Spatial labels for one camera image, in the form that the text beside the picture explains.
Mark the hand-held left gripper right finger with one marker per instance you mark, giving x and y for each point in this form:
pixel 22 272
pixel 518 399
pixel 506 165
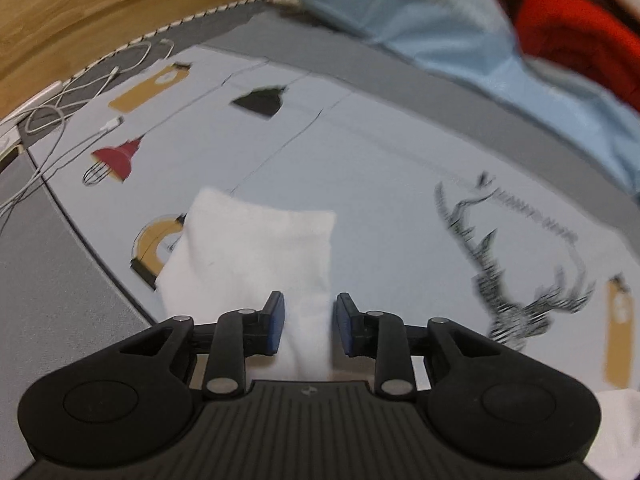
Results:
pixel 344 324

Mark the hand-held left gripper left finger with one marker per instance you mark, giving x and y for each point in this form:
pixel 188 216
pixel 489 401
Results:
pixel 275 321

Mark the white garment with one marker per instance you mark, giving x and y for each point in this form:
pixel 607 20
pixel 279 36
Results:
pixel 250 250

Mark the printed blanket with deer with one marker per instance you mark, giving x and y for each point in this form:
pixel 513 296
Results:
pixel 375 160

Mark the light blue cloth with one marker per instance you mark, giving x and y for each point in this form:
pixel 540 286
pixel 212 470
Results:
pixel 450 25

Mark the white charger block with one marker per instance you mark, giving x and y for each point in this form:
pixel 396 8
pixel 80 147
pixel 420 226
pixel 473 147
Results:
pixel 10 135

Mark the red cloth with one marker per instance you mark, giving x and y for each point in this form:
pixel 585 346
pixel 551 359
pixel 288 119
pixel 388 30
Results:
pixel 575 35

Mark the wooden bed frame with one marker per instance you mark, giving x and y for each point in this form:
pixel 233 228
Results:
pixel 100 5

